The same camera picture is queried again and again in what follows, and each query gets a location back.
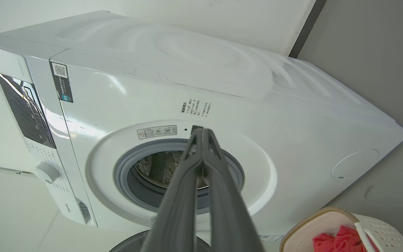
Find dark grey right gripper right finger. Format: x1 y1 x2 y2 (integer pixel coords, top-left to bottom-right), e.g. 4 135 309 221
203 128 266 252

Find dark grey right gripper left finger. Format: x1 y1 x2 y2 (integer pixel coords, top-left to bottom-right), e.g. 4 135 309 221
140 128 204 252

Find red garment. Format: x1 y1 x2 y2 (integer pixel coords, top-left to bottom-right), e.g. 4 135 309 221
312 225 380 252

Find stainless steel washing machine drum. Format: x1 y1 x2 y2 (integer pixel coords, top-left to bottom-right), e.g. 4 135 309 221
134 150 209 190

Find washing machine door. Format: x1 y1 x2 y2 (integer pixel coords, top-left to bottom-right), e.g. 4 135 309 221
109 230 211 252

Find white program dial knob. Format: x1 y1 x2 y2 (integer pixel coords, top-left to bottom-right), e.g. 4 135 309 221
34 162 61 184

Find cream perforated laundry basket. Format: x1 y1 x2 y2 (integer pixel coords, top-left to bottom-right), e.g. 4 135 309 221
279 206 403 252

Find black washer display panel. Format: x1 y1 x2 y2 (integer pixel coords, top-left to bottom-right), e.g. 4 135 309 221
0 71 56 149

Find grey rubber door gasket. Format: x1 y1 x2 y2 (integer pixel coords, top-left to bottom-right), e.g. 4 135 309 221
114 139 245 215

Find white warning label sticker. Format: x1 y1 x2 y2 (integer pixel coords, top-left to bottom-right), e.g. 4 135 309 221
137 125 177 140

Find white washing machine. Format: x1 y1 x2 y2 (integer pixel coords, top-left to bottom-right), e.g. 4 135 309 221
0 10 403 242

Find round white filter cover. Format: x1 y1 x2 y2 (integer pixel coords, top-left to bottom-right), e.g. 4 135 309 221
331 149 380 179

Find dark QR code sticker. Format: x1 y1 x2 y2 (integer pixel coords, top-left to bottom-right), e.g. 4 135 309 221
50 62 74 103

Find white detergent drawer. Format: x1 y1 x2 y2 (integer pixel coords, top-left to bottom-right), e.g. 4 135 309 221
0 42 33 84

